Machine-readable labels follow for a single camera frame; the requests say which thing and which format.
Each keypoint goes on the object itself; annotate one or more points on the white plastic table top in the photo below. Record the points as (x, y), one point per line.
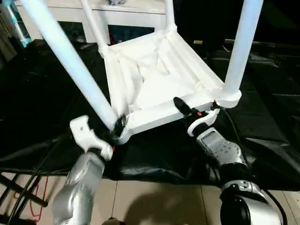
(164, 82)

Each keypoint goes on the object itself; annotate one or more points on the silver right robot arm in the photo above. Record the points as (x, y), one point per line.
(229, 159)

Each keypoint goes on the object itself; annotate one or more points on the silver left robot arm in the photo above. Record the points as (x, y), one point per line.
(79, 187)

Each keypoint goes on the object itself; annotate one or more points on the black plastic mat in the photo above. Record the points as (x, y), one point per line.
(47, 105)

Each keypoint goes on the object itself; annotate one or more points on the small tan label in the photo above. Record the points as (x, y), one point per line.
(197, 42)

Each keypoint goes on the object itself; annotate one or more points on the black draped furniture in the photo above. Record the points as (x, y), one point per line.
(211, 18)

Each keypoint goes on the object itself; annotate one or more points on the red bottle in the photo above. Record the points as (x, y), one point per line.
(114, 38)

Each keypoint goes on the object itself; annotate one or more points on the white sideboard cabinet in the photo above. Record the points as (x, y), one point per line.
(129, 14)

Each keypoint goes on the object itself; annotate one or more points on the black parts in clear bag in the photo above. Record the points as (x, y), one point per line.
(117, 2)

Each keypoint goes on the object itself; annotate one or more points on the blue white plastic package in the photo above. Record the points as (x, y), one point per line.
(20, 30)

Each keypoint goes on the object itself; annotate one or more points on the grey curtain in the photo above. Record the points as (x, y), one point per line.
(7, 42)

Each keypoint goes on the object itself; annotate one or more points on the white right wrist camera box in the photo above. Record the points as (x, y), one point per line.
(204, 120)

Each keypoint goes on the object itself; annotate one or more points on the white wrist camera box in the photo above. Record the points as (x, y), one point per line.
(204, 120)
(84, 133)

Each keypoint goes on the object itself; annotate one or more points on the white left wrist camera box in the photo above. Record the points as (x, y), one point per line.
(84, 133)

